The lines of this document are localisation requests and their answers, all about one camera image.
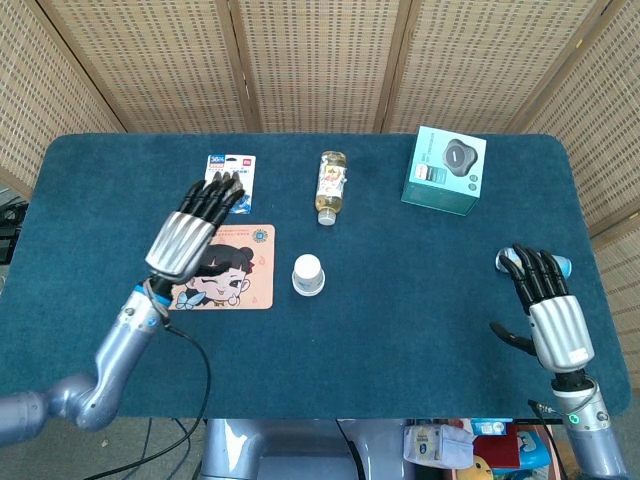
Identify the light blue printed package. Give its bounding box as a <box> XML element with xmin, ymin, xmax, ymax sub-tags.
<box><xmin>514</xmin><ymin>428</ymin><xmax>550</xmax><ymax>471</ymax></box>

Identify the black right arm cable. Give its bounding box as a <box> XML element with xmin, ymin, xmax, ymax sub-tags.
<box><xmin>528</xmin><ymin>398</ymin><xmax>571</xmax><ymax>480</ymax></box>

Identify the teal product box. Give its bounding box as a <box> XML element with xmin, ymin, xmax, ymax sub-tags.
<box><xmin>400</xmin><ymin>124</ymin><xmax>488</xmax><ymax>217</ymax></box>

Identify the blue felt table cover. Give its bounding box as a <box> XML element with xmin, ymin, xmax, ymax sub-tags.
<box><xmin>0</xmin><ymin>132</ymin><xmax>632</xmax><ymax>421</ymax></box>

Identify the white paper cup blue flower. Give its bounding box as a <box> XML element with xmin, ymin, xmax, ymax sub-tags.
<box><xmin>292</xmin><ymin>253</ymin><xmax>326</xmax><ymax>292</ymax></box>

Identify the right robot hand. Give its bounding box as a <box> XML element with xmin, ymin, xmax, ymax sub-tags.
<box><xmin>489</xmin><ymin>243</ymin><xmax>596</xmax><ymax>374</ymax></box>

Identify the yellow plush toy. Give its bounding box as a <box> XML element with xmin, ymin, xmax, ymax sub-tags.
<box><xmin>467</xmin><ymin>454</ymin><xmax>496</xmax><ymax>480</ymax></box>

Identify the white fabric bag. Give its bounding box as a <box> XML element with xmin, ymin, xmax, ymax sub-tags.
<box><xmin>403</xmin><ymin>424</ymin><xmax>475</xmax><ymax>470</ymax></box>

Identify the small blue white box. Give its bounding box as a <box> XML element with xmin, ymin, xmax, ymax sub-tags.
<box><xmin>469</xmin><ymin>418</ymin><xmax>507</xmax><ymax>436</ymax></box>

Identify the silver robot torso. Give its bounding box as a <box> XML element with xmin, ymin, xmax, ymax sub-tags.
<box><xmin>199</xmin><ymin>418</ymin><xmax>416</xmax><ymax>480</ymax></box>

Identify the yellow drink plastic bottle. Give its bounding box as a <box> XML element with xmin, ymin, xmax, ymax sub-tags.
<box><xmin>313</xmin><ymin>150</ymin><xmax>348</xmax><ymax>227</ymax></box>

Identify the black equipment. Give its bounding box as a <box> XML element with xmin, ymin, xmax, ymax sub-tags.
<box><xmin>0</xmin><ymin>197</ymin><xmax>29</xmax><ymax>266</ymax></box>

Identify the blue white blister pack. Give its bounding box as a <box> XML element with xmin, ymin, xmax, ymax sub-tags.
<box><xmin>205</xmin><ymin>153</ymin><xmax>257</xmax><ymax>215</ymax></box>

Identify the woven bamboo folding screen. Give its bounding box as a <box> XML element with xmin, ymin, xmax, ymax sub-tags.
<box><xmin>0</xmin><ymin>0</ymin><xmax>640</xmax><ymax>416</ymax></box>

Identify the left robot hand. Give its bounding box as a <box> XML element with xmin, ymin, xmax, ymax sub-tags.
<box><xmin>144</xmin><ymin>177</ymin><xmax>247</xmax><ymax>282</ymax></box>

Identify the cartoon girl mouse pad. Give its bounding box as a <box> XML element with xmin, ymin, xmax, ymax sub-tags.
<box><xmin>168</xmin><ymin>223</ymin><xmax>277</xmax><ymax>311</ymax></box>

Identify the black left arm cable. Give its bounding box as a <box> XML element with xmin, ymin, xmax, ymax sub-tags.
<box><xmin>82</xmin><ymin>319</ymin><xmax>212</xmax><ymax>480</ymax></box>

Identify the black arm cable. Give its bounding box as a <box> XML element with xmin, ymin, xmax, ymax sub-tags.
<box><xmin>82</xmin><ymin>319</ymin><xmax>212</xmax><ymax>480</ymax></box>
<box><xmin>528</xmin><ymin>398</ymin><xmax>571</xmax><ymax>480</ymax></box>

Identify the red flat item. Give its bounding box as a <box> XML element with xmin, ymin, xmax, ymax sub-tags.
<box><xmin>473</xmin><ymin>433</ymin><xmax>522</xmax><ymax>470</ymax></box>

